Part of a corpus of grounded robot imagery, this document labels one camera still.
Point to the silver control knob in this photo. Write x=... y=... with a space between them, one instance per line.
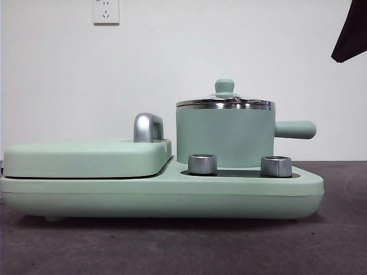
x=202 y=164
x=275 y=166

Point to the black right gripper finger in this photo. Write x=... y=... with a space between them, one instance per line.
x=359 y=28
x=345 y=34

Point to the glass lid with green knob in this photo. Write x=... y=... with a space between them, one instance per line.
x=225 y=86

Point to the green breakfast machine base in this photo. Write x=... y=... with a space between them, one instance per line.
x=258 y=194

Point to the white wall socket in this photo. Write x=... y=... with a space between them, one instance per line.
x=106 y=13

